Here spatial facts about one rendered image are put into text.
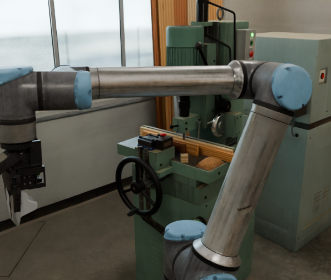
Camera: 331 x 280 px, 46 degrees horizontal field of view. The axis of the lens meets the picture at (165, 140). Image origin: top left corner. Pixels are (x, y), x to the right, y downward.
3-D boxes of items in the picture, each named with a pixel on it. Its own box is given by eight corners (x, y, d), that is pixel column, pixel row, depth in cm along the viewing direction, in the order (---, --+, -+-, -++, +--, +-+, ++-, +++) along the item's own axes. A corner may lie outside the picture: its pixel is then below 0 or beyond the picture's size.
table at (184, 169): (103, 158, 202) (103, 148, 200) (143, 143, 224) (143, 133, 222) (197, 192, 165) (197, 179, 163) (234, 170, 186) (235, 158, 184)
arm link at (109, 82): (265, 58, 124) (44, 60, 105) (287, 61, 113) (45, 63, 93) (262, 94, 127) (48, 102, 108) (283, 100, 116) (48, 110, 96)
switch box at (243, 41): (234, 61, 197) (236, 29, 192) (244, 60, 204) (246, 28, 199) (245, 63, 193) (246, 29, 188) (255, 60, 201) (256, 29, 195)
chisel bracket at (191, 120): (172, 134, 194) (172, 117, 191) (189, 127, 204) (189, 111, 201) (183, 136, 190) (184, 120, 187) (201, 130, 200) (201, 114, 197)
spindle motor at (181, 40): (158, 92, 188) (158, 26, 178) (181, 86, 201) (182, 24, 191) (187, 97, 177) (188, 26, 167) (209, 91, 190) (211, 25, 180)
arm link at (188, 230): (197, 255, 143) (199, 212, 138) (216, 283, 127) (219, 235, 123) (157, 262, 139) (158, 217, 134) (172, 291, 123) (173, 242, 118)
